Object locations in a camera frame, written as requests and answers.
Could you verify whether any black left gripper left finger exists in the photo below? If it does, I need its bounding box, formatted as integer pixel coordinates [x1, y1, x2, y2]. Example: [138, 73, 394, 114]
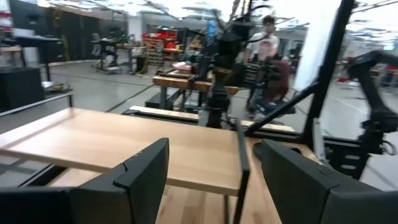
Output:
[0, 138, 170, 224]

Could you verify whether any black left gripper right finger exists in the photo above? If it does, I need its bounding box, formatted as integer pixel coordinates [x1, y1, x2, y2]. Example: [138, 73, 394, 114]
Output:
[253, 139, 398, 224]

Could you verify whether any dark red chair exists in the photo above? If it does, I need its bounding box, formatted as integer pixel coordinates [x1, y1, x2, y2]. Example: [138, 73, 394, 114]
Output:
[264, 60, 290, 100]

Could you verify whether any black background robot on stand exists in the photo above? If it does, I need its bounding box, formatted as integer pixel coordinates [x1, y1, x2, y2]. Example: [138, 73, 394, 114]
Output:
[198, 9, 249, 128]

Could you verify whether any black cabinet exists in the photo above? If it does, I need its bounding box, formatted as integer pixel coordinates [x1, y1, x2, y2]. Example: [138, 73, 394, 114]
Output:
[0, 67, 44, 111]

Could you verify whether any wooden workbench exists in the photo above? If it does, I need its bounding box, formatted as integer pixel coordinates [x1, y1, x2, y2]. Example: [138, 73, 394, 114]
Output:
[152, 74, 240, 110]

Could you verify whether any white upright panel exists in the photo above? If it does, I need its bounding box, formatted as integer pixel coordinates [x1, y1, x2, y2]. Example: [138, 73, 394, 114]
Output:
[294, 0, 343, 91]

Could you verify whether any black rolling workstation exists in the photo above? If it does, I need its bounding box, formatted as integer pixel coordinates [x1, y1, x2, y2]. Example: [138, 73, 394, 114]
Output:
[91, 37, 125, 74]

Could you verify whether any person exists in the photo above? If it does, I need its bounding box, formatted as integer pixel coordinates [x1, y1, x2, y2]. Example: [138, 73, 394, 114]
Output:
[244, 14, 282, 121]

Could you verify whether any black desk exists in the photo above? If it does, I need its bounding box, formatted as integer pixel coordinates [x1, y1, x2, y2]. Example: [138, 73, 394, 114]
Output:
[14, 35, 63, 82]

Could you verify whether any red parts shelving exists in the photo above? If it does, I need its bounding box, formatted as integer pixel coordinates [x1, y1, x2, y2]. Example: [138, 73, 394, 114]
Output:
[141, 29, 184, 66]

